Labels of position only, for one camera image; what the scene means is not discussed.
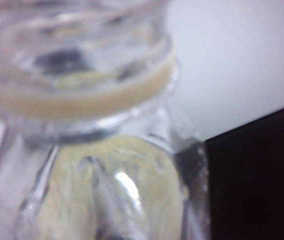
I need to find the clear bottle with yellow label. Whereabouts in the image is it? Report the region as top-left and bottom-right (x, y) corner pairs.
(0, 0), (207, 240)

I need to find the black computer monitor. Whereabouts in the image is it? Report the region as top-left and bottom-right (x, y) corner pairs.
(204, 99), (284, 240)

